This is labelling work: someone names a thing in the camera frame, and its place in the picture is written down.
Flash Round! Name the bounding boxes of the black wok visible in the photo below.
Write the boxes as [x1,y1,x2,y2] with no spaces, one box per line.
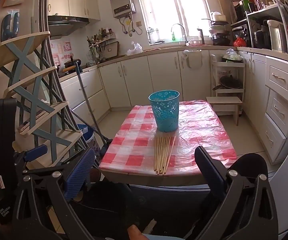
[212,75,243,91]

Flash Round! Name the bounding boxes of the black cooking pot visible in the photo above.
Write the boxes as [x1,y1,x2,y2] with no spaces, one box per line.
[253,30,271,49]

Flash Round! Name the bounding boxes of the dark slim tap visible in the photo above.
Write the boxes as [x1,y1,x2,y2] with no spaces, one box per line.
[197,27,205,45]

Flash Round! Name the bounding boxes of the white trolley rack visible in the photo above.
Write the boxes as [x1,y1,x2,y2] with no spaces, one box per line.
[210,54,246,98]

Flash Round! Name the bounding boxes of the black dish rack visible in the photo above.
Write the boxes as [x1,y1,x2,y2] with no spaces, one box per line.
[208,19,232,47]

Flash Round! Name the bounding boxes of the person's right hand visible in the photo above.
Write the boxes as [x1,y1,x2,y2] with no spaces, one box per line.
[127,224,144,240]

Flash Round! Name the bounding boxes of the white countertop shelf unit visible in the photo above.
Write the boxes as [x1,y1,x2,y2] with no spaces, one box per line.
[230,0,288,55]

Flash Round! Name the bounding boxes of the pink wall stickers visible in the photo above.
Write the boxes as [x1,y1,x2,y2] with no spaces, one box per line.
[51,40,74,67]

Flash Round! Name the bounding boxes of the wooden step stool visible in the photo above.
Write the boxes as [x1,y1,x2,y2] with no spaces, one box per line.
[206,96,243,126]

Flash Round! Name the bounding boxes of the white base cabinets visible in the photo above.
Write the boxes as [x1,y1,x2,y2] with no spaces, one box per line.
[59,49,268,120]

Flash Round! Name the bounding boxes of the wall utensil rack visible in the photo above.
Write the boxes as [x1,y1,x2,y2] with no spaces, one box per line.
[86,29,117,65]

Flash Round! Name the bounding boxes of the black countertop appliance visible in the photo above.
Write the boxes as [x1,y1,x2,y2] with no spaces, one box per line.
[232,25,249,47]

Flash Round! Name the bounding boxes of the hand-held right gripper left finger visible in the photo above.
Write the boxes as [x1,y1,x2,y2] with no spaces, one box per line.
[12,147,97,240]

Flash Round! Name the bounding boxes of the red plastic bag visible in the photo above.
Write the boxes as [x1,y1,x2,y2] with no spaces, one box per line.
[233,37,247,47]

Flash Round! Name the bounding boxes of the white plastic container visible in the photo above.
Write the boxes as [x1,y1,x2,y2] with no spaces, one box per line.
[210,11,227,22]

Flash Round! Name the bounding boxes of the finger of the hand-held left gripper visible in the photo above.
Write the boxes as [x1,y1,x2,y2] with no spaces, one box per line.
[14,144,48,174]

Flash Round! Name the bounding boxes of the kitchen window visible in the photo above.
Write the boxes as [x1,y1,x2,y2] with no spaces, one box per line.
[135,0,220,46]

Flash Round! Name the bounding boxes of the bunch of wooden chopsticks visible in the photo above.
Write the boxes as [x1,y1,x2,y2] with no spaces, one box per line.
[154,135,176,175]

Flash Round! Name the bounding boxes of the white hanging waste bin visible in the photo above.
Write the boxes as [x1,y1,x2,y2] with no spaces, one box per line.
[179,49,203,69]

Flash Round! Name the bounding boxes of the small wooden table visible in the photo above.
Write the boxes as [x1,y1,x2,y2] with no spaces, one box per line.
[100,166,234,187]

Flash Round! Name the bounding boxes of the red checked plastic tablecloth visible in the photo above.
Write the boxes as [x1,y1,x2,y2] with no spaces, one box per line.
[98,100,238,177]

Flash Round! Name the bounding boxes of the bag of green vegetables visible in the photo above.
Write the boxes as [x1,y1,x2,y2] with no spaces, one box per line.
[221,48,243,63]

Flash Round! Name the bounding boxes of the chrome kitchen faucet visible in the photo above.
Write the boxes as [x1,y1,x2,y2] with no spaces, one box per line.
[171,23,192,47]

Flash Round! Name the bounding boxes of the blue bucket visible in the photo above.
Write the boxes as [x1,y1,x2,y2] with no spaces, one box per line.
[78,124,95,153]

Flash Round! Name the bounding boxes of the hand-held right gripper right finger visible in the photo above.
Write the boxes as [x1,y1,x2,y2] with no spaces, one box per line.
[194,145,279,240]

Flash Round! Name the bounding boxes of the range hood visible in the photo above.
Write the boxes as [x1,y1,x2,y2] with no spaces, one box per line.
[47,15,91,39]

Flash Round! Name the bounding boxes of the white plastic bag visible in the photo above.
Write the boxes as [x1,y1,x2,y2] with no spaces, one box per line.
[126,41,144,56]

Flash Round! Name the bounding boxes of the mop with metal handle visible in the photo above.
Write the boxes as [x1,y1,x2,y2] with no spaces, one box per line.
[71,61,113,155]

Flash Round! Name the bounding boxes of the white wall cabinets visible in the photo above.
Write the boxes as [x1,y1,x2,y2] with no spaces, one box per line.
[47,0,101,22]

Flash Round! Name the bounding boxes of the white drawer unit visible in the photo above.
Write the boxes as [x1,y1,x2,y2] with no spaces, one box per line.
[261,55,288,165]

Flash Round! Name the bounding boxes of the teal perforated plastic basket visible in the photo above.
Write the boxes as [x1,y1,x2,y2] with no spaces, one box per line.
[148,89,180,133]

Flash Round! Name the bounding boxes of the wall-mounted gas water heater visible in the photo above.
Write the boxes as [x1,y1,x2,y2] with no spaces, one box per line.
[108,0,136,19]

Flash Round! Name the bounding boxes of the white electric water boiler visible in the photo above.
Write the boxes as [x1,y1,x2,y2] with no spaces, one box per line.
[267,19,288,53]

